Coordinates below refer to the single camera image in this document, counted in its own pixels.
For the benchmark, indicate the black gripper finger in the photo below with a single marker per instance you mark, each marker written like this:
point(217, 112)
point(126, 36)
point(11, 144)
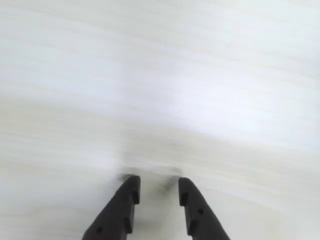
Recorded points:
point(117, 212)
point(200, 220)

